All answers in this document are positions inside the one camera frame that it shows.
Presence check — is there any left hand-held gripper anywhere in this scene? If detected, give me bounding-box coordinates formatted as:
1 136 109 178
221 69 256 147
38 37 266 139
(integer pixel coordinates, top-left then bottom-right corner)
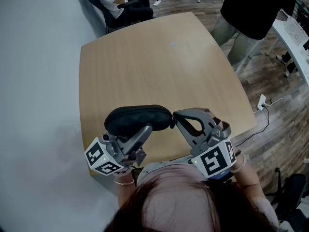
84 124 154 177

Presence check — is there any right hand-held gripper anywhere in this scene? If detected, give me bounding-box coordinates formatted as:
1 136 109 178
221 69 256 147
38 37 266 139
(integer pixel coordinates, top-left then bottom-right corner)
173 108 236 180

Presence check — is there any black zippered glasses case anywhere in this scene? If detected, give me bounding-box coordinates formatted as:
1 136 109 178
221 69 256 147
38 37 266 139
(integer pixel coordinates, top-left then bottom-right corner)
104 104 177 133

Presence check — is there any person's left forearm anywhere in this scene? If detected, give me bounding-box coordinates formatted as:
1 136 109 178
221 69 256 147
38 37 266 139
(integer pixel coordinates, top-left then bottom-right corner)
114 172 136 204

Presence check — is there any person's right forearm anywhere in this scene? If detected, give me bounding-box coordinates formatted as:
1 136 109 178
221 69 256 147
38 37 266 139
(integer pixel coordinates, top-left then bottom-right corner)
229 153 263 200

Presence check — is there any person's grey shirt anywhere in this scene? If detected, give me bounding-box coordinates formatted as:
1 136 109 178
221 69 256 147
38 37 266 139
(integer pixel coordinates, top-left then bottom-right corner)
136 158 201 187

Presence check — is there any thin gold bangle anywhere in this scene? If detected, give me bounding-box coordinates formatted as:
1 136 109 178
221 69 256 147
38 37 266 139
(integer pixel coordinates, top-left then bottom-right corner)
114 178 135 186

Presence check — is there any white floor socket box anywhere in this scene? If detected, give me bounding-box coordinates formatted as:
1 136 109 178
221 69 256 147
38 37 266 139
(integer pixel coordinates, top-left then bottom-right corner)
256 94 267 113

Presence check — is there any person's pale sleeve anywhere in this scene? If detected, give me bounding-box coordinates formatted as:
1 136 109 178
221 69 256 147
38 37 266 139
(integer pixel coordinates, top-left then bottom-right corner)
253 196 280 228

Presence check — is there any black swivel chair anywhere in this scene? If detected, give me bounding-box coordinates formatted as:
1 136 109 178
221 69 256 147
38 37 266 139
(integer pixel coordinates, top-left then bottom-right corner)
269 167 309 228

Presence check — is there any white desk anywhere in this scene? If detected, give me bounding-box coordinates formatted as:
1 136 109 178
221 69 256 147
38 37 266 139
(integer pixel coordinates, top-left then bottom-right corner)
272 17 309 87

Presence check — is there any dark office chair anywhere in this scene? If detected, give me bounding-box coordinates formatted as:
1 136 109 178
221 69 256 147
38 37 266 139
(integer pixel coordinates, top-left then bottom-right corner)
74 0 155 38

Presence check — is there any printed paper sheet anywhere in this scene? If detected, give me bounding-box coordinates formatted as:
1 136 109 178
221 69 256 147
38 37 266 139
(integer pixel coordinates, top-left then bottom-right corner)
285 16 309 48

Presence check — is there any beaded bracelet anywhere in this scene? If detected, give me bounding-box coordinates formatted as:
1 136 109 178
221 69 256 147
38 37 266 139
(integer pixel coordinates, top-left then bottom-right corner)
114 168 132 176

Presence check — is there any black cable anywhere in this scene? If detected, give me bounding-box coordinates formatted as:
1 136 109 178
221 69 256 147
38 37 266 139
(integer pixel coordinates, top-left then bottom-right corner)
234 104 270 147

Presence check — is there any white cable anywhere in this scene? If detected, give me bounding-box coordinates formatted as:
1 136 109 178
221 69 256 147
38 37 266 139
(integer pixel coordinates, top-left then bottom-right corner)
265 94 291 107

